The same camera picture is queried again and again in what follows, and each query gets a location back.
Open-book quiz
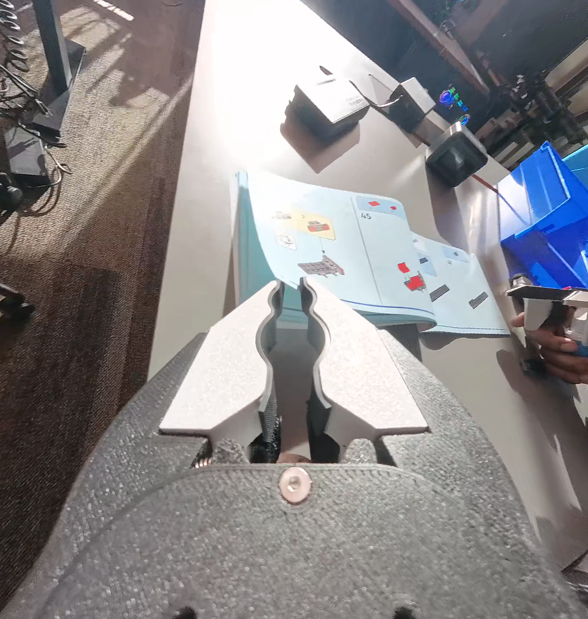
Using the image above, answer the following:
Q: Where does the light blue instruction booklet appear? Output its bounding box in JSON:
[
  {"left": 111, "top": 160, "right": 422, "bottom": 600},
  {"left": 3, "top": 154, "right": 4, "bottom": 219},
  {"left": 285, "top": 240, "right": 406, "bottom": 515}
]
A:
[{"left": 230, "top": 170, "right": 511, "bottom": 337}]

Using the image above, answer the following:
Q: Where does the blue plastic bin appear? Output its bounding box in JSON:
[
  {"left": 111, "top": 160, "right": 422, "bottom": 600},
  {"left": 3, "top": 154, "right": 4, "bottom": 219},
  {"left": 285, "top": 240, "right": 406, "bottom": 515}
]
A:
[{"left": 496, "top": 141, "right": 588, "bottom": 291}]

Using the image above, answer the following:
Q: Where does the computer case with coloured lights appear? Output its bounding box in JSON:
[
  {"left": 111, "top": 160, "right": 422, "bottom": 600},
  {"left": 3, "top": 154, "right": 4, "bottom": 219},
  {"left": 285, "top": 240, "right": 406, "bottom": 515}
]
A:
[{"left": 436, "top": 84, "right": 471, "bottom": 126}]

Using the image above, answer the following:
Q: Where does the black chair base leg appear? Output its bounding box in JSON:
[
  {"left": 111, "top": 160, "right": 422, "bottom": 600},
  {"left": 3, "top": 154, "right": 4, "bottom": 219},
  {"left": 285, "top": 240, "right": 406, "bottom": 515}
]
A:
[{"left": 0, "top": 275, "right": 36, "bottom": 321}]

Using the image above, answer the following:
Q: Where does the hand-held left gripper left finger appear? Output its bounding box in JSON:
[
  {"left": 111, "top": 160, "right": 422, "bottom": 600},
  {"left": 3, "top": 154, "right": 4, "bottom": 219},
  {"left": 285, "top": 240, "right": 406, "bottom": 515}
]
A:
[{"left": 159, "top": 280, "right": 282, "bottom": 444}]

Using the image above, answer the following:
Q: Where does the grey desk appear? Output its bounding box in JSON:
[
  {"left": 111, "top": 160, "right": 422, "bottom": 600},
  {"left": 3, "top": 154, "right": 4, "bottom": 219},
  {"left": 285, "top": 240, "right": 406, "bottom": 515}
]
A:
[{"left": 146, "top": 0, "right": 588, "bottom": 571}]

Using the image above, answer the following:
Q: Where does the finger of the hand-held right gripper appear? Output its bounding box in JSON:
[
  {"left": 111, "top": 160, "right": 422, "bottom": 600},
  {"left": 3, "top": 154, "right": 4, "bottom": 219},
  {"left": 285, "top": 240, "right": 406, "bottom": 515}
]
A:
[
  {"left": 506, "top": 285, "right": 573, "bottom": 333},
  {"left": 561, "top": 289, "right": 588, "bottom": 339}
]

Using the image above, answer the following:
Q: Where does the dark rectangular adapter box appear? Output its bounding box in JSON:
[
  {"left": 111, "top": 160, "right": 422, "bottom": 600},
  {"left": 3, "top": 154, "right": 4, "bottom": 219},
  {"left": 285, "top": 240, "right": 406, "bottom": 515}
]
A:
[{"left": 388, "top": 77, "right": 437, "bottom": 133}]

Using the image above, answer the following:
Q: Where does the black flat power bank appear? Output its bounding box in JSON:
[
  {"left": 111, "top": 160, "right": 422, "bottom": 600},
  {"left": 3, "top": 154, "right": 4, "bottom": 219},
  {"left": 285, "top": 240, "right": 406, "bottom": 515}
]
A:
[{"left": 284, "top": 77, "right": 371, "bottom": 143}]

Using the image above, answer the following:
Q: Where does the black floor power brick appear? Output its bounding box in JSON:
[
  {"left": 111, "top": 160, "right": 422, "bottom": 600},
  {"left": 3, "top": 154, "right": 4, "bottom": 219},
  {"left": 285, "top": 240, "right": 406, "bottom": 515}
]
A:
[{"left": 4, "top": 126, "right": 51, "bottom": 188}]

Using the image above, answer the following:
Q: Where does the black metal stand base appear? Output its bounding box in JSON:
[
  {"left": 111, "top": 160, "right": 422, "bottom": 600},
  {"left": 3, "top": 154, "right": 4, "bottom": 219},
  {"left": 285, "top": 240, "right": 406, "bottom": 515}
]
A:
[{"left": 30, "top": 0, "right": 87, "bottom": 137}]

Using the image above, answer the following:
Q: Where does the person's right hand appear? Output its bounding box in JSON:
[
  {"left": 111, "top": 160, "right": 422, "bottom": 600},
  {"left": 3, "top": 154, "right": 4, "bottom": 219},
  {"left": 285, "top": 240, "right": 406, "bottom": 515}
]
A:
[{"left": 511, "top": 312, "right": 588, "bottom": 388}]

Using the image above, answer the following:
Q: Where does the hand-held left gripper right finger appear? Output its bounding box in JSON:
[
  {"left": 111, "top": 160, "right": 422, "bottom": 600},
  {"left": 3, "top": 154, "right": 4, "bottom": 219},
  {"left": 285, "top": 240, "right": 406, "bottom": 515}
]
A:
[{"left": 299, "top": 277, "right": 429, "bottom": 460}]

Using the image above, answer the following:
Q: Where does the dark grey cube power station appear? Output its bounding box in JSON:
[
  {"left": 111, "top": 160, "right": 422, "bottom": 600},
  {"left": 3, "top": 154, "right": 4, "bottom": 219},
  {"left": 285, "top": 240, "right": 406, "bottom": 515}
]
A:
[{"left": 425, "top": 121, "right": 489, "bottom": 188}]

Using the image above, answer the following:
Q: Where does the tangle of black floor cables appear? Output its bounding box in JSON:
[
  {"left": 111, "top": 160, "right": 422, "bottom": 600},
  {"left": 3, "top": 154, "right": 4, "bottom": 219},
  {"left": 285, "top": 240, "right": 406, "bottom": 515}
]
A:
[{"left": 0, "top": 48, "right": 73, "bottom": 216}]

